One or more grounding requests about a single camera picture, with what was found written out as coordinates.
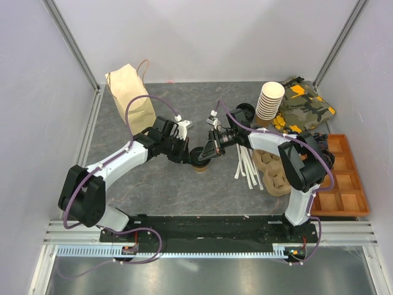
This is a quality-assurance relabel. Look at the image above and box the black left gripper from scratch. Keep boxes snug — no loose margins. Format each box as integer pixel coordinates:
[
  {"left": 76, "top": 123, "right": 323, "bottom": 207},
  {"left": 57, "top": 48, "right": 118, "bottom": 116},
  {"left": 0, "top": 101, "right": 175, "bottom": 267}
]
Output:
[{"left": 161, "top": 135, "right": 192, "bottom": 165}]

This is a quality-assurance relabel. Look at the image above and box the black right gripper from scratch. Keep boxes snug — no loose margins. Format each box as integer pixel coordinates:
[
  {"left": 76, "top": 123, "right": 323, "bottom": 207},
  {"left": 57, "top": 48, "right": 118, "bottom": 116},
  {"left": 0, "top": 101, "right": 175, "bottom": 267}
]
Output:
[{"left": 199, "top": 128, "right": 238, "bottom": 162}]

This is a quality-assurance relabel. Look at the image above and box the black plastic cup lid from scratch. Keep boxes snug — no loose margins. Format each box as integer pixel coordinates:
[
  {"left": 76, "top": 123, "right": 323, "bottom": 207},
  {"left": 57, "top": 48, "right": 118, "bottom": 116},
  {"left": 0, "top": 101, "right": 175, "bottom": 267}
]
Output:
[{"left": 189, "top": 146, "right": 212, "bottom": 167}]

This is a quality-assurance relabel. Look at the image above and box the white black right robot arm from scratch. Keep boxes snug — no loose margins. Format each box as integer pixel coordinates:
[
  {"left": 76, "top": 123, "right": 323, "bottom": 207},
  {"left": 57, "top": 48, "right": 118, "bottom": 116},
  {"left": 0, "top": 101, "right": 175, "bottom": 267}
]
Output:
[{"left": 198, "top": 108, "right": 330, "bottom": 242}]

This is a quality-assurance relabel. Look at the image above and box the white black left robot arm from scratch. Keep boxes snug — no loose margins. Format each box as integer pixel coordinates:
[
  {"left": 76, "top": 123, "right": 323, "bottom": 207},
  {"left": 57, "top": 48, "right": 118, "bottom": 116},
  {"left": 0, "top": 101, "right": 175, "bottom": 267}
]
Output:
[{"left": 58, "top": 116, "right": 192, "bottom": 242}]

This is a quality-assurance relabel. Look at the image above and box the brown paper takeout bag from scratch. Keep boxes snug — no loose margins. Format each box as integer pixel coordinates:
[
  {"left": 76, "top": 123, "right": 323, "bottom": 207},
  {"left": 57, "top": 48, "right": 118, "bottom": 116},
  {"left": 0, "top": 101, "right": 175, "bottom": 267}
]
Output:
[{"left": 105, "top": 64, "right": 156, "bottom": 135}]

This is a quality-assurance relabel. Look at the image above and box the white wrapped straw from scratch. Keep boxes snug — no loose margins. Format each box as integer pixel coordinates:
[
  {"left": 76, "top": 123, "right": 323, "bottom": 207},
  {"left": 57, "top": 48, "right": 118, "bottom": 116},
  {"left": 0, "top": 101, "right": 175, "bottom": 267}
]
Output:
[
  {"left": 239, "top": 146, "right": 257, "bottom": 189},
  {"left": 241, "top": 148, "right": 264, "bottom": 191},
  {"left": 240, "top": 146, "right": 249, "bottom": 177},
  {"left": 234, "top": 144, "right": 244, "bottom": 179}
]

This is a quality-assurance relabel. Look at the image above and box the stack of black lids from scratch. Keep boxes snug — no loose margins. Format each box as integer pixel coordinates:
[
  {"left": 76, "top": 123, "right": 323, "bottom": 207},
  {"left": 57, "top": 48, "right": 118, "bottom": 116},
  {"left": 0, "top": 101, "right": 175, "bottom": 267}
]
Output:
[{"left": 236, "top": 103, "right": 255, "bottom": 122}]

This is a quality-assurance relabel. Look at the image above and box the cardboard cup carrier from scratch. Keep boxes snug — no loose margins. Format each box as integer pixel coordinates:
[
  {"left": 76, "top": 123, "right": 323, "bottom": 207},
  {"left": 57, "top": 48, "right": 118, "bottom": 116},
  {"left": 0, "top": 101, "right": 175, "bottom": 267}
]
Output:
[{"left": 252, "top": 150, "right": 291, "bottom": 197}]

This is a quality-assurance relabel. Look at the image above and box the stack of paper cups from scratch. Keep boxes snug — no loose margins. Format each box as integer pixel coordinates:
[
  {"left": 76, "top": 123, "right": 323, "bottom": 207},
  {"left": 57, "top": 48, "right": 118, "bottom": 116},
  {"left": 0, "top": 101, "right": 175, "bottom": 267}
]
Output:
[{"left": 255, "top": 82, "right": 285, "bottom": 127}]

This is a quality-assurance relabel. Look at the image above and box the camouflage fabric cloth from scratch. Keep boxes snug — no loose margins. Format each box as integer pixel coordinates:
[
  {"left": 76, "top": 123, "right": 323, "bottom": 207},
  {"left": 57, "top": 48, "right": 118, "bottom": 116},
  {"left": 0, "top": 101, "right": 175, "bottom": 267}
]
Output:
[{"left": 272, "top": 76, "right": 336, "bottom": 133}]

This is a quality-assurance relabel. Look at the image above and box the orange compartment tray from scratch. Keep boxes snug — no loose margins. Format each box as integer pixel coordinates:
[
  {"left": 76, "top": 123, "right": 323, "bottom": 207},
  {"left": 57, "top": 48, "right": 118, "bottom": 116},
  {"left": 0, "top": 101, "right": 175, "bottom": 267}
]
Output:
[{"left": 311, "top": 134, "right": 370, "bottom": 217}]

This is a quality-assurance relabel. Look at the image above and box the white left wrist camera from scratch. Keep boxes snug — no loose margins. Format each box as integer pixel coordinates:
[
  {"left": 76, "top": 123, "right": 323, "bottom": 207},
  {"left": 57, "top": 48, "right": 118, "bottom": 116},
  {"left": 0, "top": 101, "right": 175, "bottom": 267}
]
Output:
[{"left": 174, "top": 115, "right": 193, "bottom": 140}]

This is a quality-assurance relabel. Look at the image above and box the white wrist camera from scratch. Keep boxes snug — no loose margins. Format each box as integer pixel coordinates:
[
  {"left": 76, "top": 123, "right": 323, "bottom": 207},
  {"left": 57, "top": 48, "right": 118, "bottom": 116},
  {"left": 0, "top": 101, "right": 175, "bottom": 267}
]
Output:
[
  {"left": 206, "top": 110, "right": 220, "bottom": 130},
  {"left": 174, "top": 115, "right": 193, "bottom": 140}
]

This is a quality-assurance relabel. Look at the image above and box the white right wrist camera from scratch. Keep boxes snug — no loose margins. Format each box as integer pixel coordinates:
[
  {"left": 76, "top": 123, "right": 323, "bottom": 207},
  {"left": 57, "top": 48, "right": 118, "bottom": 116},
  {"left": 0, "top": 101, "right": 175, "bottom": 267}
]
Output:
[{"left": 206, "top": 110, "right": 220, "bottom": 130}]

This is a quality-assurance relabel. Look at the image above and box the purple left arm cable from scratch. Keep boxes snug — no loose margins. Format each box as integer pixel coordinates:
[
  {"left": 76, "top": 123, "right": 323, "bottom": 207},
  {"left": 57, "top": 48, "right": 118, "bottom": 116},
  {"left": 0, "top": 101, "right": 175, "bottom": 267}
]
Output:
[{"left": 56, "top": 95, "right": 182, "bottom": 279}]

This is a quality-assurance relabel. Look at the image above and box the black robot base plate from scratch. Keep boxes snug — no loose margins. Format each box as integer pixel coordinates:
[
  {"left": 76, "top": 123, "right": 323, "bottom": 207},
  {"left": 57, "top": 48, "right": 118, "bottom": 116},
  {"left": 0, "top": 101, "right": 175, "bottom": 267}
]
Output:
[{"left": 99, "top": 213, "right": 317, "bottom": 246}]

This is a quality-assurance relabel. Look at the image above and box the white slotted cable duct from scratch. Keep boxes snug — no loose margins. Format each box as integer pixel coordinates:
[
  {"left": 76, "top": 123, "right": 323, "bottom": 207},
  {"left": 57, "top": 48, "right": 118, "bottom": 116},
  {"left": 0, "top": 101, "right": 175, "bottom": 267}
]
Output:
[{"left": 56, "top": 245, "right": 294, "bottom": 259}]

